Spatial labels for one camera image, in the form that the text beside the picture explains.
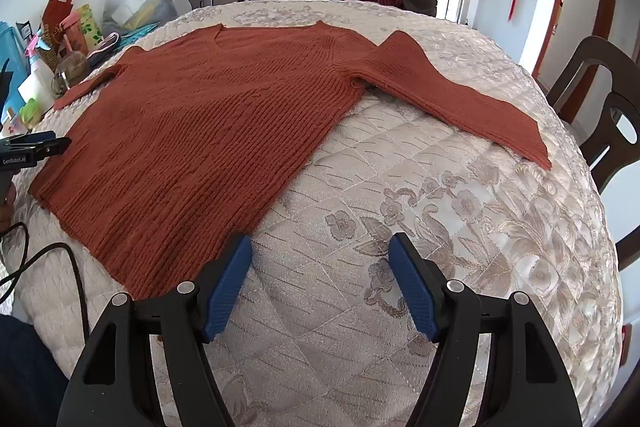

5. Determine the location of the grey pouch with pink trim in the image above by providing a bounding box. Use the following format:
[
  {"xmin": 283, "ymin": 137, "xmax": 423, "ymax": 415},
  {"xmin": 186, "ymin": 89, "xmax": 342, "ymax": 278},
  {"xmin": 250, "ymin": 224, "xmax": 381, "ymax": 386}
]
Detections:
[{"xmin": 86, "ymin": 33, "xmax": 121, "ymax": 60}]

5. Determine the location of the person's left hand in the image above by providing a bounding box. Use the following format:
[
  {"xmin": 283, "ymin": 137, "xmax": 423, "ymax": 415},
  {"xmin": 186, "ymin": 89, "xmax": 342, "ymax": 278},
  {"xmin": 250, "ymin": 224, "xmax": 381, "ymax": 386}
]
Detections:
[{"xmin": 0, "ymin": 196, "xmax": 15, "ymax": 235}]

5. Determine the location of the teal woven mat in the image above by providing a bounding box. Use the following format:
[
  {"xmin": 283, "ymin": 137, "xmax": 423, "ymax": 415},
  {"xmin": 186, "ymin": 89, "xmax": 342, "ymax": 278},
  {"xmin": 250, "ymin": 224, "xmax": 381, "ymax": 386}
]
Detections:
[{"xmin": 117, "ymin": 23, "xmax": 166, "ymax": 45}]

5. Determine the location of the black cable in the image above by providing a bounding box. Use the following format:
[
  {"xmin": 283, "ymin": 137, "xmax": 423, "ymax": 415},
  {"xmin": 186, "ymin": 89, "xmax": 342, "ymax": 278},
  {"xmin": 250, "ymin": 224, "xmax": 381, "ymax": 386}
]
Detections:
[{"xmin": 0, "ymin": 222, "xmax": 93, "ymax": 348}]

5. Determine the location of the beige quilted table cover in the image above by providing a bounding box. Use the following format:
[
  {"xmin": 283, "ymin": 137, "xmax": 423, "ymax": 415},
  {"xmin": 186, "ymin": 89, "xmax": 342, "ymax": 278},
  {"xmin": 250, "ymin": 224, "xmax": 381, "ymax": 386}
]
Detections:
[{"xmin": 10, "ymin": 0, "xmax": 623, "ymax": 427}]

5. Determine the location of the person's dark trouser leg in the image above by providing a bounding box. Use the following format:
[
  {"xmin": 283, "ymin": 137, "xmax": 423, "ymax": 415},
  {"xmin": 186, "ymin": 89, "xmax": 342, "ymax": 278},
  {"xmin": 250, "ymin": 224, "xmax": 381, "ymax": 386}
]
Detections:
[{"xmin": 0, "ymin": 314, "xmax": 68, "ymax": 427}]

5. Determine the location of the red tote bag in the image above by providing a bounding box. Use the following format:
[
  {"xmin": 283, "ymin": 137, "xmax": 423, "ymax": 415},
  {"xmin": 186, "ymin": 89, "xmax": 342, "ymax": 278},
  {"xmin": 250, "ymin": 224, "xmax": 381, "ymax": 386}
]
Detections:
[{"xmin": 41, "ymin": 0, "xmax": 78, "ymax": 28}]

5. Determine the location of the green floral packet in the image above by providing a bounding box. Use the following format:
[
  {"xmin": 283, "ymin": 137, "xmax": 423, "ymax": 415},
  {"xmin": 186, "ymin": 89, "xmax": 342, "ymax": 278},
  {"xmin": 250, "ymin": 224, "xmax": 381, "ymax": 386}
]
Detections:
[{"xmin": 75, "ymin": 3, "xmax": 103, "ymax": 38}]

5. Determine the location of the rust knit sweater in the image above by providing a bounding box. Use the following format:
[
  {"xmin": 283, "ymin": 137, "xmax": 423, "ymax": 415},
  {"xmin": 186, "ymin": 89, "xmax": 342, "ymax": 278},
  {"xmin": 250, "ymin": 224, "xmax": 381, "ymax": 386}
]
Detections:
[{"xmin": 27, "ymin": 21, "xmax": 552, "ymax": 303}]

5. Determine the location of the glass jar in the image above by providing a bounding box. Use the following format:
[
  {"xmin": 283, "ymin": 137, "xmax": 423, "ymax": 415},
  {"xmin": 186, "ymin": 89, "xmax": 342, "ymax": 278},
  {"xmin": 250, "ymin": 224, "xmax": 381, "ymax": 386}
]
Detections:
[{"xmin": 52, "ymin": 52, "xmax": 91, "ymax": 95}]

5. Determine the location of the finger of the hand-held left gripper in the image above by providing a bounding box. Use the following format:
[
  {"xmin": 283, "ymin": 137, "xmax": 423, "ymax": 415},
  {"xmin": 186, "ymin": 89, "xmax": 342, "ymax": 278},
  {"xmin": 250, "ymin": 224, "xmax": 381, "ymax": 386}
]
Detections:
[{"xmin": 0, "ymin": 131, "xmax": 72, "ymax": 160}]

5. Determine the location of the white bottle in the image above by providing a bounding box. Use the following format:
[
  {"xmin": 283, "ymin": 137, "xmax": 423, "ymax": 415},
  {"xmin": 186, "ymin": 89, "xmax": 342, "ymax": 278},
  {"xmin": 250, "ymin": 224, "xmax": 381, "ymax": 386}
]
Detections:
[{"xmin": 17, "ymin": 39, "xmax": 56, "ymax": 118}]

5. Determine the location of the blue bag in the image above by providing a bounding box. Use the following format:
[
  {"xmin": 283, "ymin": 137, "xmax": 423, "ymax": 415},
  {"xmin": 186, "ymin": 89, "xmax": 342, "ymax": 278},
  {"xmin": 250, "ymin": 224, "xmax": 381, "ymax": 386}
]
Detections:
[{"xmin": 0, "ymin": 22, "xmax": 27, "ymax": 72}]

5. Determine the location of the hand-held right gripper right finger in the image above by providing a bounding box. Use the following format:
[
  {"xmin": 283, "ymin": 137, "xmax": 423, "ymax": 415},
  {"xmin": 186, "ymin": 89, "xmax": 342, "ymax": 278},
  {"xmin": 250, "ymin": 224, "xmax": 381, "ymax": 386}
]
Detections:
[{"xmin": 387, "ymin": 232, "xmax": 583, "ymax": 427}]

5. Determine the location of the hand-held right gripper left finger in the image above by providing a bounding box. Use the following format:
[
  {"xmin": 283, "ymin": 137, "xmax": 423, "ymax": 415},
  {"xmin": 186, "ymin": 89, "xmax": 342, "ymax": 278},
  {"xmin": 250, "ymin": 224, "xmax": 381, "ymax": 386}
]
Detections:
[{"xmin": 56, "ymin": 234, "xmax": 253, "ymax": 427}]

